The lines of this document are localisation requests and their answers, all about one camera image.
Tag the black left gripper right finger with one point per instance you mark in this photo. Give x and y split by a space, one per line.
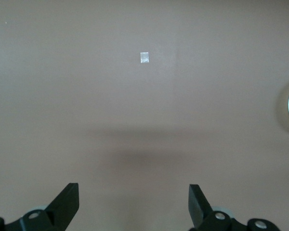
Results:
200 207

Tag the brown table cover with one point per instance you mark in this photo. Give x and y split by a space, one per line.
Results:
62 96

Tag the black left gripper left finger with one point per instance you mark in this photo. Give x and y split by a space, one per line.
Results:
60 207

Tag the small clear tape piece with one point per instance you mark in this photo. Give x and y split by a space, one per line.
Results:
144 57

